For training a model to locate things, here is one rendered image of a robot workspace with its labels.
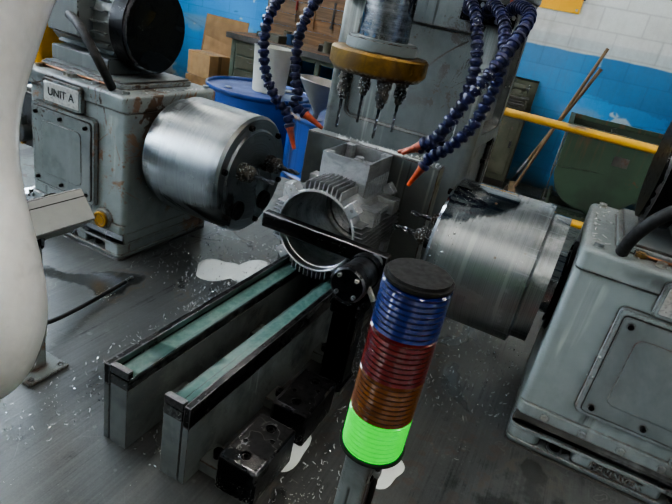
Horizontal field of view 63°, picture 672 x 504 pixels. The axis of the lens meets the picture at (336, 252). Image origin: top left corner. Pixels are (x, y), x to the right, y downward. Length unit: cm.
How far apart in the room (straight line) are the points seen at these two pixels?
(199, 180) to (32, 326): 72
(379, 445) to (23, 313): 31
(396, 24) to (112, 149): 62
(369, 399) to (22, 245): 29
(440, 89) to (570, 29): 493
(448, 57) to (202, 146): 53
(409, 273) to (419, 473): 49
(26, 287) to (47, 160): 97
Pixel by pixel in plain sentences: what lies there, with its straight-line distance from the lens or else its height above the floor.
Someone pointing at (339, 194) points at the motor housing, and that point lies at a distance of 98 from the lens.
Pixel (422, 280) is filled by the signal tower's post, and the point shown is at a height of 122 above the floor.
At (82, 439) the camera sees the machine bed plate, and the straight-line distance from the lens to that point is 87.
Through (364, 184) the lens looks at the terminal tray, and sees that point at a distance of 103.
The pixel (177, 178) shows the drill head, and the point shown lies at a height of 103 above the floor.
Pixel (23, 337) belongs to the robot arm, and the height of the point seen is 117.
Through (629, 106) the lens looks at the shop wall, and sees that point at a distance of 611.
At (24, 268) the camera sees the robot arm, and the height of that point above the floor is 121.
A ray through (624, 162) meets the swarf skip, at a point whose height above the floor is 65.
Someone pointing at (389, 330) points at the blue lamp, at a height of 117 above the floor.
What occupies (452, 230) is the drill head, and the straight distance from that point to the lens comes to 90.
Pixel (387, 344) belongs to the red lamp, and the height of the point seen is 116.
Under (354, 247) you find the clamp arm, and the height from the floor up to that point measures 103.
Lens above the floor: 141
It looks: 24 degrees down
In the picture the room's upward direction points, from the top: 12 degrees clockwise
